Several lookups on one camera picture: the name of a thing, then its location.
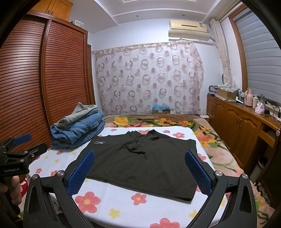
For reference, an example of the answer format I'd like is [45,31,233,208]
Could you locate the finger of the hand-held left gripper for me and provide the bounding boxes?
[4,142,48,159]
[0,134,31,152]

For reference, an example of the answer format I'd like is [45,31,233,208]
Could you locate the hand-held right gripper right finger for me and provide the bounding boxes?
[184,150,257,228]

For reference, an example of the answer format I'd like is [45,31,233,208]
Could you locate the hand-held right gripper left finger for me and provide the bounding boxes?
[23,150,97,228]

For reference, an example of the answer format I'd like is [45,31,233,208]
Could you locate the black pants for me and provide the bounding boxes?
[65,129,198,202]

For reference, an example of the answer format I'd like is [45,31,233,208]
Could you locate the folded grey-green pants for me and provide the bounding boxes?
[54,102,98,128]

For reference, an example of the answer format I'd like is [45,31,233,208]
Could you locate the person's left hand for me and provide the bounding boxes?
[0,175,23,203]

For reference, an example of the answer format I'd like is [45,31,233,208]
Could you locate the red printed cloth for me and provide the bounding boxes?
[19,177,28,198]

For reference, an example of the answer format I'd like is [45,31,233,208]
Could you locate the folded blue jeans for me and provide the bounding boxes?
[50,124,106,151]
[64,110,105,133]

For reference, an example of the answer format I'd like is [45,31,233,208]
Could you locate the white flower-print sheet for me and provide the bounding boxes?
[21,127,226,228]

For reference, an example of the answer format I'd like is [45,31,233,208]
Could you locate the grey trash bin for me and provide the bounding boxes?
[250,156,269,183]

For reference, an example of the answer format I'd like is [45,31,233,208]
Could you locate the wooden sideboard cabinet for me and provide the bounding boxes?
[206,93,281,198]

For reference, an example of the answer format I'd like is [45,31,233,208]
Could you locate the blue plastic bag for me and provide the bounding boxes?
[152,103,171,114]

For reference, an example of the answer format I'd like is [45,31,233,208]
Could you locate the brown slatted wooden wardrobe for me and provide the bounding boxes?
[0,11,96,154]

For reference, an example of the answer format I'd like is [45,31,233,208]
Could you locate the cardboard box with floral cloth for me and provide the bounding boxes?
[217,84,239,100]

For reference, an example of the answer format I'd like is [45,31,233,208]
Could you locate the pink thermos jug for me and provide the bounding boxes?
[244,89,253,107]

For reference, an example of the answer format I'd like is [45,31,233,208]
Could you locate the circle-pattern sheer curtain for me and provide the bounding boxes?
[94,41,205,116]

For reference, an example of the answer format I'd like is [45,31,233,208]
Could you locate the grey window blind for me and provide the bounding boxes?
[232,8,281,104]

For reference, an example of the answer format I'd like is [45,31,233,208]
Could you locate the tied beige curtain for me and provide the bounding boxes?
[209,18,233,86]

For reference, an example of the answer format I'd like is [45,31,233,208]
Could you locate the wooden overhead cabinet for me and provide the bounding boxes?
[26,0,73,21]

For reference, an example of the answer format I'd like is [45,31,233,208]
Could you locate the beige wall air conditioner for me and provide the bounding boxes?
[168,19,210,41]

